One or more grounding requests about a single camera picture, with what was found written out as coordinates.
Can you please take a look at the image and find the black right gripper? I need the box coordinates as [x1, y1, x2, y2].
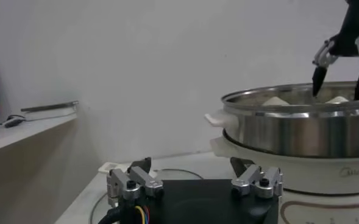
[311, 0, 359, 101]

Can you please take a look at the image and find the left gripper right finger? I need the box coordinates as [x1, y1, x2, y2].
[229, 156, 283, 200]

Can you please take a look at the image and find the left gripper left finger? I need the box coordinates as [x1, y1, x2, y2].
[105, 156, 165, 208]

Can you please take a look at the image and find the white steamed baozi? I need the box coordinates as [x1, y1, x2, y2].
[261, 96, 291, 107]

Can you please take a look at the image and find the stainless steel steamer basket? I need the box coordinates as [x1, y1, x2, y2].
[204, 81, 359, 158]

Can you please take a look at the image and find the cream electric cooker base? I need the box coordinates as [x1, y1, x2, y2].
[209, 135, 359, 224]

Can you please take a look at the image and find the black flat box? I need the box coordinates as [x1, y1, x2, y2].
[20, 100, 79, 113]

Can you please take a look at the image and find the white side desk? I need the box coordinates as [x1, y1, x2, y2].
[0, 114, 107, 224]

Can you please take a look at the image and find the glass lid with white handle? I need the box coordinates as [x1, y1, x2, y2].
[89, 162, 204, 224]

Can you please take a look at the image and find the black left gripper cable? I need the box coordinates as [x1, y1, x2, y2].
[98, 206, 124, 224]

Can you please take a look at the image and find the thin black desk cable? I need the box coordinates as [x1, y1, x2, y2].
[1, 114, 26, 122]

